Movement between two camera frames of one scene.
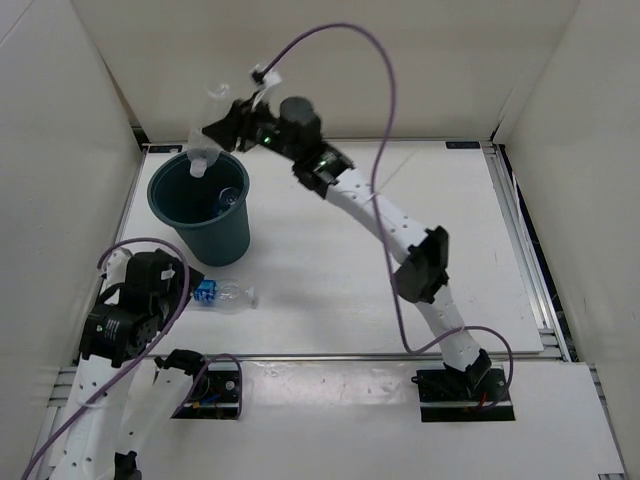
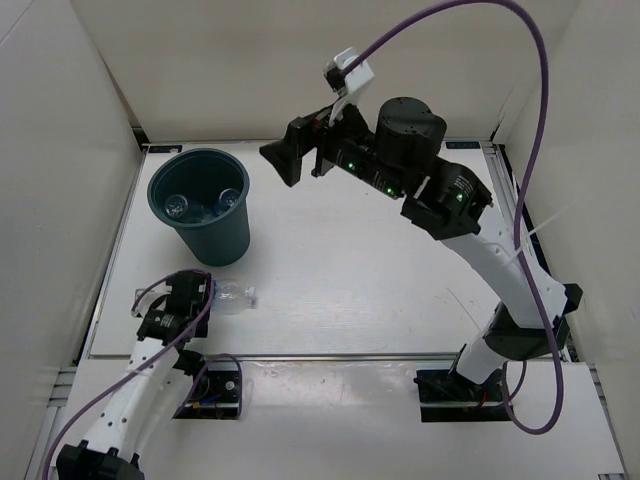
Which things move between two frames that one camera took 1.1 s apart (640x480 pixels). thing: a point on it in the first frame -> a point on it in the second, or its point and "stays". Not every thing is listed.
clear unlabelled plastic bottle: x=202 y=147 -> x=177 y=206
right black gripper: x=228 y=130 -> x=286 y=155
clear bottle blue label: x=227 y=197 stays
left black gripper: x=177 y=282 -> x=202 y=330
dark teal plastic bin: x=190 y=204 stays
